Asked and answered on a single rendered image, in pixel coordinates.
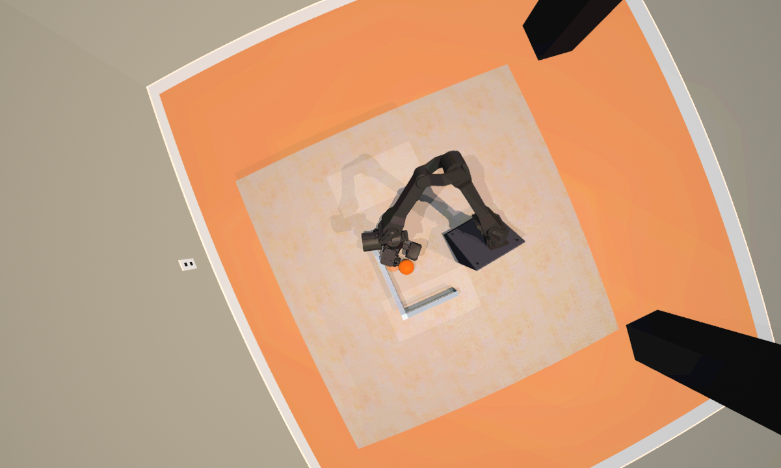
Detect low clear glass walls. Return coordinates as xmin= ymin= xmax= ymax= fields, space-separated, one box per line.
xmin=386 ymin=269 xmax=456 ymax=313

